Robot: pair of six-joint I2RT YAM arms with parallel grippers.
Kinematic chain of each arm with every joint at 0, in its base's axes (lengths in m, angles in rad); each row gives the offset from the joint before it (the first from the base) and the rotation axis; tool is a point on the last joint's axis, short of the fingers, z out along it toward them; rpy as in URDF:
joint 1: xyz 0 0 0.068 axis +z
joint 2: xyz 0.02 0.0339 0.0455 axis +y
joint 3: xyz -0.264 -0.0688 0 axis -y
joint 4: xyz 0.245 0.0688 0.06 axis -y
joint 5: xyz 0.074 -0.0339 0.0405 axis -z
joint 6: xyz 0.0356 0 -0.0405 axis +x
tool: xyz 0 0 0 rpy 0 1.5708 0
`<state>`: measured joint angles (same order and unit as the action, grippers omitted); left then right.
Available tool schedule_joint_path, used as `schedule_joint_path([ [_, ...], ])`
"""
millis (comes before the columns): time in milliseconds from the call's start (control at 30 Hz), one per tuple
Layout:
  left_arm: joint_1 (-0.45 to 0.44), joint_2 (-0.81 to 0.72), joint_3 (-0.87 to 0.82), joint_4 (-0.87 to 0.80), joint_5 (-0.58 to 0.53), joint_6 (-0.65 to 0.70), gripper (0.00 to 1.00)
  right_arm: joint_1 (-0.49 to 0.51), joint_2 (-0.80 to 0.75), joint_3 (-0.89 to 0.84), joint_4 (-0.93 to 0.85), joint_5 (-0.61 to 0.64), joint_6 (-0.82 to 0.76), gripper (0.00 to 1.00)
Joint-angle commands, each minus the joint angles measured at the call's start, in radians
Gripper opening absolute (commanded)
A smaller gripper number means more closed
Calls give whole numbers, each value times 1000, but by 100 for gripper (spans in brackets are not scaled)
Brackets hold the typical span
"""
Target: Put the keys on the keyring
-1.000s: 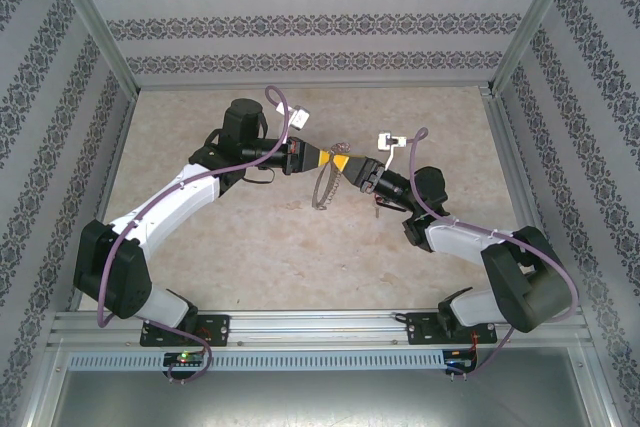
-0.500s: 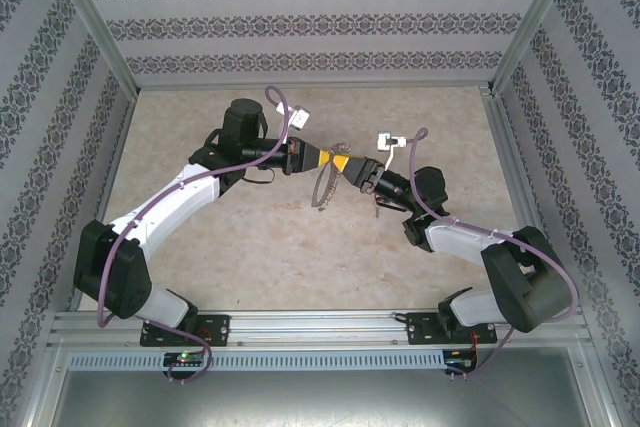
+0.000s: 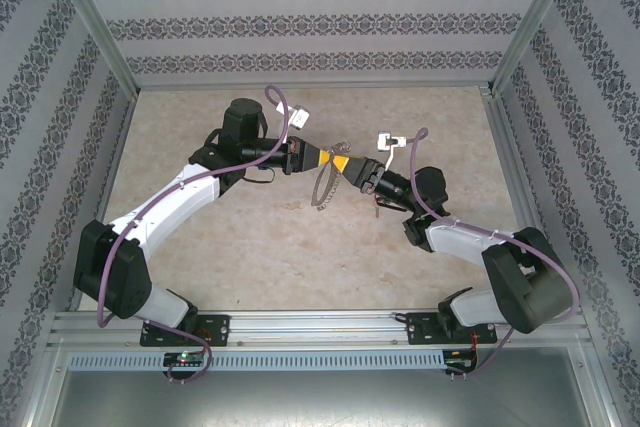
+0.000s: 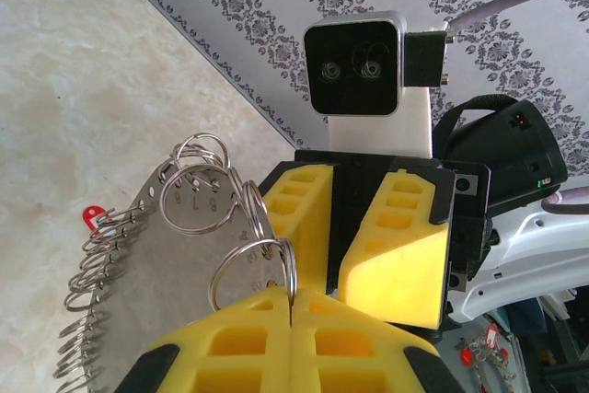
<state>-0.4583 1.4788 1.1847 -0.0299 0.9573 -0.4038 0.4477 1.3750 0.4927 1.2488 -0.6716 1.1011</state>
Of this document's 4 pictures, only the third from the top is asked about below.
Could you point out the metal keyring holder with rings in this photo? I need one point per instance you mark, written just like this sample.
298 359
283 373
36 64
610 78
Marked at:
332 189

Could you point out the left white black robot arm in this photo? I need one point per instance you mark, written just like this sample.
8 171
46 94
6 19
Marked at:
165 202

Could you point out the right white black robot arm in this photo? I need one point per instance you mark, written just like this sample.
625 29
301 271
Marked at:
460 242

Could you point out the grey metal panel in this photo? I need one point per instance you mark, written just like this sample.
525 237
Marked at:
320 402

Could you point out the aluminium rail below patterned wall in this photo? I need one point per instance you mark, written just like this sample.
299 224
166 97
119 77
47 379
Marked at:
310 86

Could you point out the aluminium table side rail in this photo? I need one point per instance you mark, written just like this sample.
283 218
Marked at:
101 197
522 172

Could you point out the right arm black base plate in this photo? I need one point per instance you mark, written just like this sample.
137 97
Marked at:
425 329

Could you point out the aluminium mounting rail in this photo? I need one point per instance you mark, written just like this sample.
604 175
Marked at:
320 329

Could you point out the aluminium corner post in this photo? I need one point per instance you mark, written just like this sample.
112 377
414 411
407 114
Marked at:
531 22
95 22

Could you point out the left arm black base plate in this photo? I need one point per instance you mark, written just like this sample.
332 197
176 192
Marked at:
215 329

